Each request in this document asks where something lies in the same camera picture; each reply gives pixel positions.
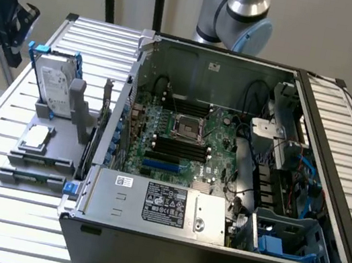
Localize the silver CPU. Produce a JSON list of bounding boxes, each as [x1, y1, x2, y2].
[[22, 122, 54, 151]]

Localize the black RAM slot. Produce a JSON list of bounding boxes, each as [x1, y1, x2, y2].
[[164, 99, 211, 112], [153, 147, 210, 164], [165, 95, 212, 109], [154, 142, 210, 160], [155, 138, 211, 155], [163, 105, 210, 119], [163, 102, 210, 115], [155, 134, 212, 151]]

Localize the CPU socket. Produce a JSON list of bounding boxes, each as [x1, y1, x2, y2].
[[167, 112, 212, 145]]

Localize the hard disk in blue carrier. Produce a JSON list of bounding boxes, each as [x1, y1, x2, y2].
[[17, 40, 88, 122]]

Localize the grey parts rack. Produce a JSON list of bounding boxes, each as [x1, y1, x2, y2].
[[0, 67, 111, 204]]

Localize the grey case hinge latch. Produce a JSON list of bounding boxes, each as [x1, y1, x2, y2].
[[136, 28, 163, 55]]

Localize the blue case latch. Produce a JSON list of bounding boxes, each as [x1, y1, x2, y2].
[[62, 180, 81, 197]]

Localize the metal slat table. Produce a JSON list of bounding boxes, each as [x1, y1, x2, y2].
[[0, 0, 352, 263]]

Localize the thin metal locking lever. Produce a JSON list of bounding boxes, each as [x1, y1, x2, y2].
[[169, 95, 181, 113], [202, 107, 219, 139]]

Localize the silver power supply unit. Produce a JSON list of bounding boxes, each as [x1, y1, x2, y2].
[[72, 164, 235, 249]]

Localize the green motherboard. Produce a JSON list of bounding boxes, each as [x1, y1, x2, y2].
[[116, 91, 270, 202]]

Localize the silver chipset heat sink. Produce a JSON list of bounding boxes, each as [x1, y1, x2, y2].
[[190, 179, 214, 194]]

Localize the grey plastic air shroud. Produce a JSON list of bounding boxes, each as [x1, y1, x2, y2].
[[223, 137, 267, 215]]

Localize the silver metal drive cage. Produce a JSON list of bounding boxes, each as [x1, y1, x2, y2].
[[243, 77, 321, 173]]

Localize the grey disk bay blue rails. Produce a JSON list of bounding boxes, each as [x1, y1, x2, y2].
[[244, 205, 341, 263]]

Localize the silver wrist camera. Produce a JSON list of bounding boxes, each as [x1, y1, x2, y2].
[[16, 2, 43, 45]]

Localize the black looped wire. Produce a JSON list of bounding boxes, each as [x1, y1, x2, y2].
[[152, 73, 173, 97], [239, 76, 277, 119]]

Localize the blue data wire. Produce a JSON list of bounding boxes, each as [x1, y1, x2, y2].
[[289, 152, 333, 223]]

